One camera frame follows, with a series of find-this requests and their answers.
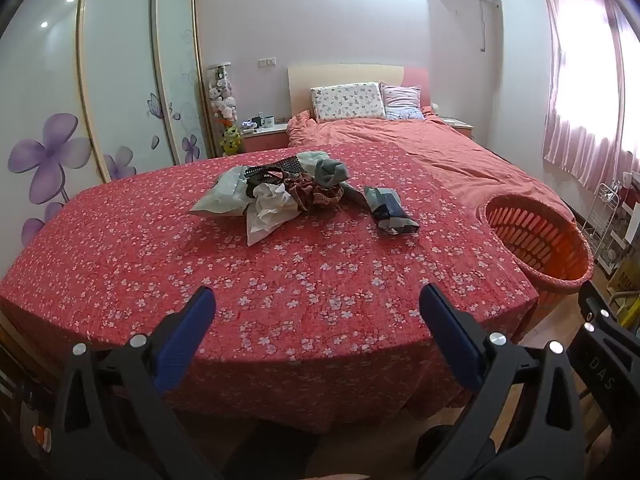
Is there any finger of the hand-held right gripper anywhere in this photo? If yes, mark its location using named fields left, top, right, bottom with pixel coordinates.
left=577, top=280, right=626, bottom=333

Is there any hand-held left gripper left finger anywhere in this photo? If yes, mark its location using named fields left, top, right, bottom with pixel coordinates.
left=52, top=286, right=226, bottom=480

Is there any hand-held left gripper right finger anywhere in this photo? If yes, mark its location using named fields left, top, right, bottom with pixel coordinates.
left=419, top=284, right=586, bottom=480

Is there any orange laundry basket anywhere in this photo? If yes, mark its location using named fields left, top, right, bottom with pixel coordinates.
left=482, top=193, right=596, bottom=311

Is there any red striped cloth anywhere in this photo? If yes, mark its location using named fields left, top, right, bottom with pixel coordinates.
left=285, top=175, right=358, bottom=212

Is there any yellow cardboard box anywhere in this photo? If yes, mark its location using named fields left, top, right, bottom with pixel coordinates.
left=607, top=260, right=640, bottom=311

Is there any red floral blanket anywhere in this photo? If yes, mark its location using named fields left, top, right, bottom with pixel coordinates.
left=0, top=142, right=541, bottom=436

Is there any folded dark blue garment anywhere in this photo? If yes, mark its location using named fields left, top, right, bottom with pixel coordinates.
left=363, top=186, right=420, bottom=236

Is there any white crumpled paper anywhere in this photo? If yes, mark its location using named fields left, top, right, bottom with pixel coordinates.
left=245, top=182, right=301, bottom=247

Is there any black patterned cloth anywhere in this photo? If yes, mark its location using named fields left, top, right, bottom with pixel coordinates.
left=244, top=157, right=303, bottom=196

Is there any pink duvet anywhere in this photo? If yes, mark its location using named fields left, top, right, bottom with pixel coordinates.
left=285, top=110, right=566, bottom=221

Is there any green plush toy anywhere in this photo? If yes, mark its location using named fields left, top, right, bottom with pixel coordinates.
left=220, top=122, right=244, bottom=157

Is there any pink nightstand with papers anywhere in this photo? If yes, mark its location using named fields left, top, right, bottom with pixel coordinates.
left=440, top=117, right=475, bottom=142

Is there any pink and white nightstand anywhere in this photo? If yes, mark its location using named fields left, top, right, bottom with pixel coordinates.
left=240, top=125, right=291, bottom=153

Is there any light green sock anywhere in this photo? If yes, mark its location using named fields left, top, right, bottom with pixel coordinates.
left=299, top=150, right=332, bottom=176

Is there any pink curtain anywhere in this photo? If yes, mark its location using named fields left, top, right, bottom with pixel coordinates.
left=540, top=0, right=640, bottom=186

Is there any pink striped pillow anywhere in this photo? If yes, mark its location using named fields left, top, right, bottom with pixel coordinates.
left=379, top=81, right=426, bottom=121

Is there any clear tube of plush toys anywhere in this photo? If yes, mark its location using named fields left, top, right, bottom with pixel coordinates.
left=206, top=62, right=241, bottom=126

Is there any white floral pillow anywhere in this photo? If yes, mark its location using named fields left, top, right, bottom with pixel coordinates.
left=310, top=82, right=387, bottom=122

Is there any wardrobe with purple flowers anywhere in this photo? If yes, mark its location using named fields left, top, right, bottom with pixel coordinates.
left=0, top=0, right=216, bottom=271

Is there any cream and pink headboard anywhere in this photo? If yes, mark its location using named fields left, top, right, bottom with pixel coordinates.
left=287, top=63, right=431, bottom=122

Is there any white air conditioner pipe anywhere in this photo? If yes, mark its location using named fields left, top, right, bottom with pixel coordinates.
left=479, top=0, right=503, bottom=53

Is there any white wire rack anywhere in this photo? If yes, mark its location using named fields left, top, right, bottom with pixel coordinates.
left=582, top=182, right=640, bottom=276

